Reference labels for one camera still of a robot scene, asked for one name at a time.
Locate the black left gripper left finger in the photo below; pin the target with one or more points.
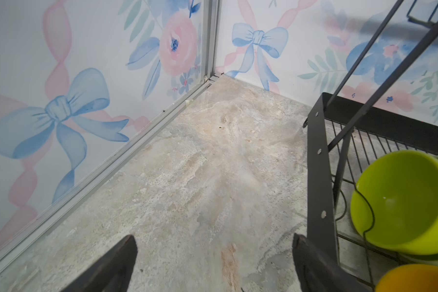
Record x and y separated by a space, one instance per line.
111 272

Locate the yellow bowl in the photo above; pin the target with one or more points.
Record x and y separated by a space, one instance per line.
410 278

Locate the aluminium corner post left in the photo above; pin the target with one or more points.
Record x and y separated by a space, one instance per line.
211 18

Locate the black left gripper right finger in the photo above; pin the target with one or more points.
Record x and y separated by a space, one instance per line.
317 272

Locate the lime green bowl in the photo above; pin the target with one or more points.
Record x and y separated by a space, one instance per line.
395 203

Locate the black wire dish rack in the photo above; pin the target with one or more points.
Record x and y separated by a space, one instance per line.
387 102

